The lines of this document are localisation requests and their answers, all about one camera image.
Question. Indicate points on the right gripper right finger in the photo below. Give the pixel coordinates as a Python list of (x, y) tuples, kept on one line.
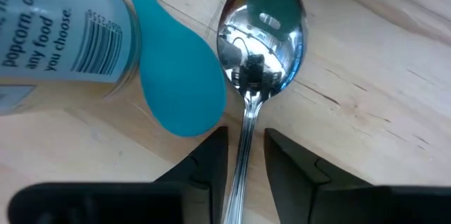
[(299, 188)]

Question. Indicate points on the silver metal spoon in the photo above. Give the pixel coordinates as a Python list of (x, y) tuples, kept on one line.
[(260, 48)]

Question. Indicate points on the beige cup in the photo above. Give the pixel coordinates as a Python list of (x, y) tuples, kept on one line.
[(53, 23)]

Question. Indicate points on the teal plastic spoon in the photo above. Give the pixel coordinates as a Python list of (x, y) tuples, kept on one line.
[(176, 76)]

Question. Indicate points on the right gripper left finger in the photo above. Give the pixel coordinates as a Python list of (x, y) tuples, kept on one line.
[(204, 181)]

